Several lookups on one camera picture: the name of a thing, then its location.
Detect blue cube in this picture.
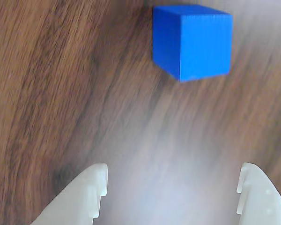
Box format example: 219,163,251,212
152,4,234,83

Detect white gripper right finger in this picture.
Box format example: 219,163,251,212
236,162,281,225

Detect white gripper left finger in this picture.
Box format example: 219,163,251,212
29,163,109,225

